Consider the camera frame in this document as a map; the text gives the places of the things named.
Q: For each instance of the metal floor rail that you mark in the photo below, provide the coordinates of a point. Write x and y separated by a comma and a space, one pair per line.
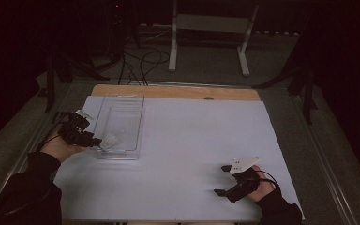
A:
325, 156
18, 156

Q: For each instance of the white table mat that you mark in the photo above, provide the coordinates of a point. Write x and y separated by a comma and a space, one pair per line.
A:
181, 162

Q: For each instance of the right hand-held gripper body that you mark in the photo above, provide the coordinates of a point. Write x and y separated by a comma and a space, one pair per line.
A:
243, 182

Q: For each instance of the person's left hand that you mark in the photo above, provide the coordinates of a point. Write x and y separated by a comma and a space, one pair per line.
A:
59, 148

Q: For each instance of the clear plastic container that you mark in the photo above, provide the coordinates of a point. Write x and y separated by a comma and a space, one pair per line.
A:
122, 125

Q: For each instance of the black tripod stand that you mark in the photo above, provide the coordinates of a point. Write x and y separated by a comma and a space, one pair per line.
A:
51, 81
307, 93

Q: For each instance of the white metal stand frame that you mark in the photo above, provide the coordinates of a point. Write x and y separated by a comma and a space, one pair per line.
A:
173, 47

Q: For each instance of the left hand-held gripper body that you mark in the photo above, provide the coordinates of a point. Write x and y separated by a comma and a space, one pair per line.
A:
73, 131

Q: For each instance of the wooden table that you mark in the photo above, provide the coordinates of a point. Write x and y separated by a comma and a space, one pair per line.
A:
175, 92

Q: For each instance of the person's right hand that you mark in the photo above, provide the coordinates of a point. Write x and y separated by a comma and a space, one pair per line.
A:
264, 187

